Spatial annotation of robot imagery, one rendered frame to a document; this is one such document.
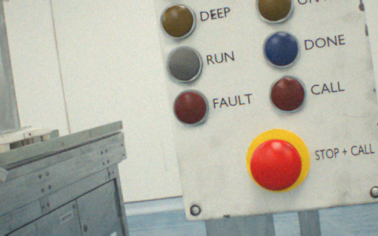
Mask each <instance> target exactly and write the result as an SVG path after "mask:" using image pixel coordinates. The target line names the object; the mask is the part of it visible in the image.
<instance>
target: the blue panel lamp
mask: <svg viewBox="0 0 378 236"><path fill-rule="evenodd" d="M298 51H299V48H298V43H297V41H296V40H295V39H294V38H293V37H292V36H291V35H290V34H287V33H285V32H278V33H275V34H273V35H270V36H269V37H268V38H267V40H266V42H265V47H264V52H265V55H266V57H267V60H268V61H270V62H271V63H272V64H274V65H277V66H285V65H288V64H291V63H292V62H293V61H294V60H295V58H296V57H297V54H298Z"/></svg>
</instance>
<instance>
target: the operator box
mask: <svg viewBox="0 0 378 236"><path fill-rule="evenodd" d="M293 1H294V7H293V10H292V12H291V15H290V16H289V17H288V18H287V19H286V20H285V21H283V22H280V23H277V24H274V23H270V22H265V21H264V20H263V19H262V18H261V17H260V16H259V14H258V12H257V10H256V6H255V3H256V2H255V0H154V5H155V18H156V22H157V27H158V36H159V41H160V47H161V55H162V61H163V65H164V74H165V79H166V89H167V98H168V103H169V109H170V117H171V123H172V127H173V136H174V141H175V147H176V155H177V161H178V165H179V175H180V179H181V184H182V193H183V198H184V204H185V212H186V220H189V221H197V220H218V219H226V218H233V217H247V216H256V215H265V214H281V213H291V212H299V211H313V210H315V209H324V208H340V207H347V206H356V205H364V204H371V203H378V101H377V92H376V86H375V78H374V65H373V60H372V54H371V45H370V41H369V37H368V27H367V23H366V16H365V6H364V1H363V0H326V1H324V0H318V1H319V2H316V1H315V0H311V4H310V1H309V0H307V2H306V3H305V4H300V3H298V1H297V0H293ZM172 3H184V4H186V5H187V6H189V7H190V8H191V9H192V10H193V11H194V13H195V14H196V27H195V29H194V30H193V32H192V33H191V35H189V36H188V37H186V38H185V39H172V38H169V37H168V36H167V35H166V34H165V33H164V32H163V31H162V29H161V26H160V17H161V14H162V12H163V10H164V9H165V8H166V7H167V6H168V5H170V4H172ZM224 7H229V8H230V11H229V12H228V13H226V17H225V14H224V9H223V8H224ZM219 8H222V10H218V13H222V14H219V16H223V18H217V19H211V13H210V10H215V9H216V10H215V11H212V14H214V15H212V16H213V18H215V17H217V9H219ZM200 12H207V13H208V14H209V18H208V19H207V20H205V21H202V20H201V15H200ZM279 30H284V31H289V32H291V33H292V34H293V35H294V36H295V37H296V38H297V40H298V41H299V44H300V56H299V57H298V59H297V61H296V62H295V63H294V64H293V65H291V66H289V67H285V68H277V67H274V66H271V65H270V64H269V63H268V62H267V61H266V60H265V58H264V55H263V51H262V47H263V44H264V39H265V38H266V37H267V35H268V34H271V33H273V32H274V31H279ZM342 34H343V35H344V36H340V40H342V39H344V40H342V41H340V42H341V43H345V44H343V45H339V41H338V35H342ZM335 36H336V40H337V44H338V45H337V46H336V45H335V44H334V43H335ZM327 37H328V38H330V39H331V40H332V41H333V42H334V43H332V41H331V40H329V47H328V43H327ZM318 38H324V39H325V42H326V44H325V46H324V41H323V40H322V39H319V40H318V41H317V43H316V41H315V40H316V39H318ZM304 40H311V41H313V43H314V46H313V48H312V49H309V50H306V46H305V41H304ZM315 43H316V44H317V46H324V47H322V48H318V47H317V46H316V44H315ZM180 46H190V47H191V48H194V49H196V50H197V51H198V52H199V53H200V54H201V56H202V60H203V68H202V71H201V73H200V75H199V76H198V77H197V78H196V79H195V80H193V81H190V82H186V83H182V82H178V81H176V80H174V79H173V78H172V77H171V76H170V75H169V73H168V71H167V56H168V54H169V53H171V51H172V50H174V49H175V48H177V47H180ZM232 52H233V53H234V58H235V60H232V59H231V58H230V57H232ZM221 53H222V54H223V61H222V56H221ZM224 53H226V54H227V55H229V56H230V57H228V56H227V55H226V61H227V62H226V61H225V55H224ZM206 55H211V56H212V59H211V60H212V61H213V62H214V63H215V64H213V63H212V62H211V61H210V60H209V61H208V63H209V65H208V64H207V58H206ZM214 55H216V56H217V61H218V62H221V61H222V63H217V62H216V60H215V56H214ZM285 75H291V76H294V77H296V78H298V79H300V80H301V81H302V82H303V83H304V86H305V88H306V100H305V104H304V106H302V107H301V109H299V110H298V111H295V112H293V113H283V112H281V111H278V110H276V109H275V108H274V107H273V106H272V104H271V101H270V97H269V92H270V86H271V84H272V83H273V82H274V81H275V80H276V79H277V78H281V77H282V76H285ZM330 83H332V91H336V90H337V91H338V83H339V87H340V90H345V91H339V92H334V93H332V91H331V86H330ZM315 84H319V86H314V87H313V85H315ZM323 84H326V86H327V87H328V88H329V91H330V92H331V93H329V91H328V90H324V91H323V94H321V93H322V90H323V89H322V88H323ZM312 87H313V92H314V93H319V92H320V94H319V95H314V94H313V93H312ZM187 89H195V90H199V91H200V92H202V93H203V94H204V95H205V97H206V99H207V100H208V104H209V110H208V115H207V117H206V118H205V120H204V121H203V122H202V123H200V124H199V125H195V126H187V125H183V124H182V123H180V122H179V121H178V120H177V119H176V117H175V115H174V113H173V102H174V99H175V98H176V97H177V95H178V94H179V93H180V92H182V91H184V90H187ZM250 93H252V95H249V98H250V104H249V102H248V97H247V96H244V94H250ZM235 96H237V101H238V103H237V104H236V106H231V105H235V103H236V101H235ZM238 96H240V98H241V104H243V103H245V105H240V104H239V98H238ZM228 97H229V98H230V104H231V105H229V100H228ZM222 98H224V100H225V102H226V104H227V105H228V107H226V105H222V107H221V108H220V105H221V102H222ZM213 99H218V100H214V102H215V103H216V102H219V104H215V108H216V109H214V103H213ZM272 128H283V129H287V130H289V131H292V132H294V133H295V134H296V135H298V136H299V137H300V138H301V139H302V140H304V143H305V144H306V145H307V148H308V150H309V154H310V156H311V164H310V169H309V173H308V175H307V176H306V178H305V180H304V181H302V183H301V184H299V185H298V187H296V188H294V189H293V190H290V191H287V192H283V193H275V192H270V191H268V190H265V189H262V188H261V187H259V186H258V185H257V184H256V183H255V182H254V181H253V180H252V178H251V177H250V174H249V173H248V170H247V165H246V156H247V150H248V148H249V146H250V144H251V143H252V142H253V141H254V139H256V138H257V136H258V135H259V134H260V133H262V132H264V131H266V130H269V129H272ZM370 145H371V152H374V154H371V153H370ZM352 146H354V147H353V148H352V153H353V154H354V155H352V154H351V147H352ZM356 146H357V147H356ZM359 146H362V148H363V152H364V155H363V152H360V153H359ZM365 146H366V152H367V153H369V155H366V154H365ZM328 149H331V150H332V151H333V157H332V151H331V150H329V151H328V152H327V154H328V156H329V158H330V157H332V158H330V159H329V158H328V157H327V156H326V151H327V150H328ZM334 149H338V153H337V154H336V158H335V150H334ZM320 150H325V151H324V152H323V158H322V152H320ZM315 151H319V152H316V153H317V154H318V155H319V156H320V160H316V159H318V158H319V157H318V156H317V155H316V154H315ZM343 151H347V152H345V155H344V152H343ZM358 153H359V155H358ZM356 154H357V156H355V155H356Z"/></svg>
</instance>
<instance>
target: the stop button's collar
mask: <svg viewBox="0 0 378 236"><path fill-rule="evenodd" d="M274 139H278V140H284V141H286V142H289V143H291V144H292V145H294V147H295V148H296V149H297V151H298V152H299V153H300V156H301V158H302V167H301V172H300V177H299V178H298V180H297V181H296V182H295V183H294V184H293V185H291V186H290V187H288V188H287V189H284V190H268V189H265V190H268V191H270V192H275V193H283V192H287V191H290V190H293V189H294V188H296V187H298V185H299V184H301V183H302V181H304V180H305V178H306V176H307V175H308V173H309V169H310V164H311V156H310V154H309V150H308V148H307V145H306V144H305V143H304V140H302V139H301V138H300V137H299V136H298V135H296V134H295V133H294V132H292V131H289V130H287V129H283V128H272V129H269V130H266V131H264V132H262V133H260V134H259V135H258V136H257V138H256V139H254V141H253V142H252V143H251V144H250V146H249V148H248V150H247V156H246V165H247V170H248V173H249V174H250V177H251V178H252V180H253V181H254V182H255V183H256V184H257V185H258V186H259V187H261V188H262V189H264V188H263V187H262V186H260V185H259V184H258V183H257V182H256V181H255V179H254V178H253V177H252V173H251V169H250V160H251V157H252V154H253V153H254V151H255V149H256V147H257V146H258V145H260V144H262V143H263V142H265V141H268V140H274ZM360 148H362V146H359V153H360V152H363V148H362V151H360ZM329 150H331V149H328V150H327V151H326V156H327V157H328V158H329V156H328V154H327V152H328V151H329ZM331 151H332V150H331ZM359 153H358V155H359ZM363 155H364V152H363ZM332 157H333V151H332ZM332 157H330V158H332ZM330 158H329V159H330Z"/></svg>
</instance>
